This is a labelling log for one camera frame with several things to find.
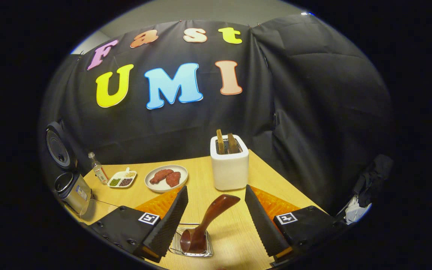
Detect reddish brown meat piece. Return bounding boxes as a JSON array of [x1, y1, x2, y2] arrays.
[[149, 169, 174, 185], [165, 171, 182, 188]]

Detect white crumpled cloth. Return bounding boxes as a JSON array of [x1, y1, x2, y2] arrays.
[[345, 195, 372, 225]]

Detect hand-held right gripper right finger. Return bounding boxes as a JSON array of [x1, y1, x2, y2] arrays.
[[244, 184, 346, 267]]

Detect white divided grain dish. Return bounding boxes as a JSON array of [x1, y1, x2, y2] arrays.
[[107, 167, 138, 189]]

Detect metal wire chopstick holder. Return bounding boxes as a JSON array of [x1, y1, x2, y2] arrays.
[[169, 223, 214, 258]]

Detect dark cloth bundle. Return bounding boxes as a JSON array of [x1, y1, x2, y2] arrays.
[[353, 154, 395, 209]]

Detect clear glass bottle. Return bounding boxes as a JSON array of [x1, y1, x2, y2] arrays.
[[88, 152, 109, 185]]

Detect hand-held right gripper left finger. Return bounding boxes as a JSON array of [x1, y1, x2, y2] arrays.
[[88, 185, 189, 263]]

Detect black backdrop cloth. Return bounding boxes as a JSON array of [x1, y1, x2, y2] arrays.
[[40, 19, 395, 216]]

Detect white round plate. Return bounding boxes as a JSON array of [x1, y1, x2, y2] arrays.
[[144, 165, 189, 193]]

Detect dark grey rice cooker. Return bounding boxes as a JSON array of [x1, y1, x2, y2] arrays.
[[45, 121, 93, 217]]

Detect brown toast slice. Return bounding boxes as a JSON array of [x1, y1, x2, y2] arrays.
[[227, 133, 240, 154], [216, 129, 225, 155]]

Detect white toaster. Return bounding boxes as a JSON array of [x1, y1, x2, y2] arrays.
[[210, 134, 249, 191]]

